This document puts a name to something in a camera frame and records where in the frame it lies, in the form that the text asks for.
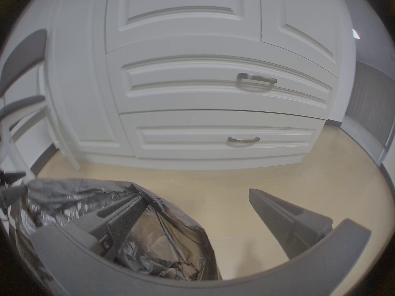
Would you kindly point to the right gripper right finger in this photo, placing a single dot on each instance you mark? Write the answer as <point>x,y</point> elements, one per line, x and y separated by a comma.
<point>277,217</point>

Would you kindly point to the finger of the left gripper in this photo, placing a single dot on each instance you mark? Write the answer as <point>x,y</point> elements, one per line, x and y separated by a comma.
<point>12,176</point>
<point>12,193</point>

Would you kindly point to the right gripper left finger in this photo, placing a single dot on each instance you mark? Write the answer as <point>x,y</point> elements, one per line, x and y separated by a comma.
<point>117,223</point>

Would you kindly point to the black plastic bag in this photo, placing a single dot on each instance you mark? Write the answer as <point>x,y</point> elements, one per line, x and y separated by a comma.
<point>77,193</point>

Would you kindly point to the white chair grey cushions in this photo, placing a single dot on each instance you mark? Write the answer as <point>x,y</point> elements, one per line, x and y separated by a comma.
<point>21,57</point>

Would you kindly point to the pale curtain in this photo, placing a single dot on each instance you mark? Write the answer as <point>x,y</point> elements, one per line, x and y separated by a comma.
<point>370,109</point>

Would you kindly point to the white wardrobe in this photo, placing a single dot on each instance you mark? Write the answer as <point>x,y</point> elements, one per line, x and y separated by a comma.
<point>200,88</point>

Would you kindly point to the ceiling light panel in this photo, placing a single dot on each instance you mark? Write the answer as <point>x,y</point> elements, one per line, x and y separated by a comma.
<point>356,34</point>

